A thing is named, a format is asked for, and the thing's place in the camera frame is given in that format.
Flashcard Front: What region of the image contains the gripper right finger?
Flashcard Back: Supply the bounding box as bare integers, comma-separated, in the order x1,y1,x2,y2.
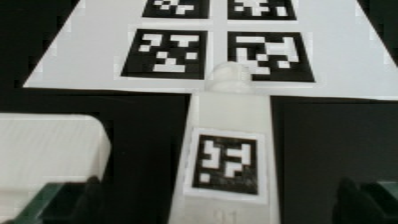
332,178,398,224

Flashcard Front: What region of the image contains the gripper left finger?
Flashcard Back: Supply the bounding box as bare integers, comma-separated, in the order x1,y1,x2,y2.
10,176,104,224

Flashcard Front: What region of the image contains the white base tag plate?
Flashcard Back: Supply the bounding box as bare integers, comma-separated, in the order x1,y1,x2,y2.
24,0,398,100

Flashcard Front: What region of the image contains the white chair back frame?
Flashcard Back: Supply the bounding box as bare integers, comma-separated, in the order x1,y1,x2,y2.
0,113,110,223

